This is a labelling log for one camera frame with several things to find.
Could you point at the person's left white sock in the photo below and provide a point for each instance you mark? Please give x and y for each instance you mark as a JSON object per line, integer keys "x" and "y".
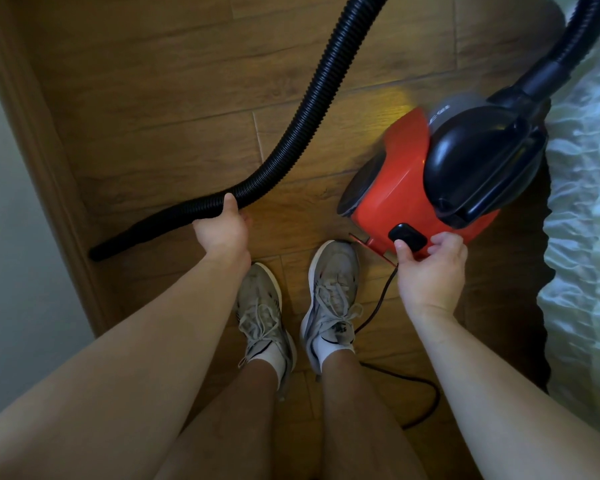
{"x": 275, "y": 359}

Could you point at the person's right thumb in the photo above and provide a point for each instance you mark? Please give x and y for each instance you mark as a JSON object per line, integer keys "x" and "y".
{"x": 405, "y": 252}

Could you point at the person's right leg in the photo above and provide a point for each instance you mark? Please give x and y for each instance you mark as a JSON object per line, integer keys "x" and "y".
{"x": 365, "y": 419}

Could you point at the person's left hand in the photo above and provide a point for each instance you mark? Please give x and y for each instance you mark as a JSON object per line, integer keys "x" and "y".
{"x": 225, "y": 237}

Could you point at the person's right hand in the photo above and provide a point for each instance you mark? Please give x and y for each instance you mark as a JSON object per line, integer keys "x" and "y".
{"x": 432, "y": 282}

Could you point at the red and black vacuum cleaner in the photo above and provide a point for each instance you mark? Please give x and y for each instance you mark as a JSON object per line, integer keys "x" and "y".
{"x": 405, "y": 189}

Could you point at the person's left thumb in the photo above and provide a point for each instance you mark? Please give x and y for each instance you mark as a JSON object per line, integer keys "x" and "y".
{"x": 231, "y": 206}

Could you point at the person's grey sneaker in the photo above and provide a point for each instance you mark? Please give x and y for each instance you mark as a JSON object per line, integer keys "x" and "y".
{"x": 330, "y": 289}
{"x": 262, "y": 314}

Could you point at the person's leg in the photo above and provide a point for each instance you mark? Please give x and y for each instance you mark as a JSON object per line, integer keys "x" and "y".
{"x": 230, "y": 424}
{"x": 365, "y": 419}

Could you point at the person's white sock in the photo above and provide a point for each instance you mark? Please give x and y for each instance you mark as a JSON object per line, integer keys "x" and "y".
{"x": 330, "y": 347}
{"x": 275, "y": 359}

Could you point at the person's right grey sneaker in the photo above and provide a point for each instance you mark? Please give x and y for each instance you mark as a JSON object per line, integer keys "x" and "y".
{"x": 330, "y": 289}

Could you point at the person's left grey sneaker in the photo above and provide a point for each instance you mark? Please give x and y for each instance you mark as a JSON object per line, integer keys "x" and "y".
{"x": 262, "y": 314}

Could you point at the person's right forearm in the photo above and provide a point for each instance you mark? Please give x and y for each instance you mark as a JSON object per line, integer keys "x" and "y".
{"x": 500, "y": 404}

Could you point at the white ruffled bed cover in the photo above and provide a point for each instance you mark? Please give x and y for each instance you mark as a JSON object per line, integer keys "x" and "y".
{"x": 582, "y": 244}

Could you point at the person's left leg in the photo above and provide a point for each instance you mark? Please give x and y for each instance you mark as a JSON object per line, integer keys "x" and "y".
{"x": 230, "y": 424}

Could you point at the person's right white sock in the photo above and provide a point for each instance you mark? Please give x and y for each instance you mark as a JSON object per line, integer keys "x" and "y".
{"x": 330, "y": 347}

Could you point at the person's left forearm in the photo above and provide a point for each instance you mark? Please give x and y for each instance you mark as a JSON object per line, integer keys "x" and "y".
{"x": 130, "y": 364}

